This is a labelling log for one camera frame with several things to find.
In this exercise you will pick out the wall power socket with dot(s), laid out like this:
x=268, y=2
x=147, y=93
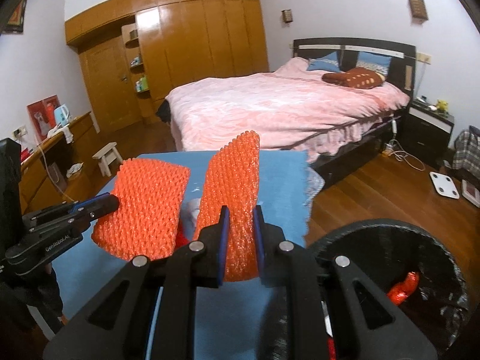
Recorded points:
x=423, y=58

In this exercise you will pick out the bed with pink duvet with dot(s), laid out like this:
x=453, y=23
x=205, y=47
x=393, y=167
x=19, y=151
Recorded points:
x=339, y=129

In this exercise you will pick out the black nightstand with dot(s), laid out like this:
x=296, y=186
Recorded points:
x=426, y=134

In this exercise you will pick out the right wall lamp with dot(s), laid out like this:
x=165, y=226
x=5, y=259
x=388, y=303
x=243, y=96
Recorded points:
x=418, y=10

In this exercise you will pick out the wooden wardrobe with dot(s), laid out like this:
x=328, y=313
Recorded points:
x=134, y=52

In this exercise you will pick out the dark red dotted pillow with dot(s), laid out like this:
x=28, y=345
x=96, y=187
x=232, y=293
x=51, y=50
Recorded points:
x=357, y=78

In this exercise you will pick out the black trash bin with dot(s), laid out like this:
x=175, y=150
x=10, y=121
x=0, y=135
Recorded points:
x=415, y=270

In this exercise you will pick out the plaid cloth on chair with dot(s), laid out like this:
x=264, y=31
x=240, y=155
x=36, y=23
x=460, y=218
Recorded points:
x=467, y=151

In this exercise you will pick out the white bathroom scale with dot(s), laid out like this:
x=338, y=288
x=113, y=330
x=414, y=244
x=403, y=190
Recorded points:
x=444, y=185

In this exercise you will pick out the wooden side desk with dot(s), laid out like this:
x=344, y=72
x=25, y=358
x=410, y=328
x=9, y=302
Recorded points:
x=58, y=171

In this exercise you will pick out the left wall lamp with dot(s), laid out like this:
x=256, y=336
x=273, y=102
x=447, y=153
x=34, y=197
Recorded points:
x=287, y=16

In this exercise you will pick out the small white stool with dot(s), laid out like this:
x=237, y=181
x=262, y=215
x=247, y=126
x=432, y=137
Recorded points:
x=107, y=156

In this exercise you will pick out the grey quilted pad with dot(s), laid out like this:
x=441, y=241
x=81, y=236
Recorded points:
x=315, y=183

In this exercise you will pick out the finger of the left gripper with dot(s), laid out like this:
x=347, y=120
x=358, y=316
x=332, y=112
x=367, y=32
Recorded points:
x=76, y=226
x=93, y=208

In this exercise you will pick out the red white floor scale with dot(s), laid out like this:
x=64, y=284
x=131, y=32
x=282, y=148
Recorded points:
x=470, y=193

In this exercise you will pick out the red poster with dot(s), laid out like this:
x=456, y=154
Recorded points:
x=42, y=115

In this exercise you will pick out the left blue pillow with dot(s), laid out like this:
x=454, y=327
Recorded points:
x=328, y=63

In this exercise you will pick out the yellow plush toy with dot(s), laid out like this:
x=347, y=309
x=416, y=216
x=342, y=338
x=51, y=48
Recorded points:
x=442, y=106

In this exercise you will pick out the wall picture frame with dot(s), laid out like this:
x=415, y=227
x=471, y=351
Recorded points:
x=15, y=24

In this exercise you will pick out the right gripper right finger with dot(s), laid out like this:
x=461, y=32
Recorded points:
x=333, y=303

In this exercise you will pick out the right blue pillow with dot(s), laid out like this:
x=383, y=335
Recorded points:
x=374, y=62

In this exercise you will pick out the light blue electric kettle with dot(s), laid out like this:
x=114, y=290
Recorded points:
x=62, y=115

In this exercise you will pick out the wall lamp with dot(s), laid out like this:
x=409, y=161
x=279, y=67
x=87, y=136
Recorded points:
x=287, y=16
x=418, y=10

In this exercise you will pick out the blue pillow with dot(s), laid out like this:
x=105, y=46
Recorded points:
x=328, y=63
x=374, y=62

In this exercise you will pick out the red plastic scrap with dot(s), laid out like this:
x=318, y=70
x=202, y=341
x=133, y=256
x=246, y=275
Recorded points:
x=181, y=239

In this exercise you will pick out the orange foam net sleeve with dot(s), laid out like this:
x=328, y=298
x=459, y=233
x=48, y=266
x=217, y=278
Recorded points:
x=150, y=193

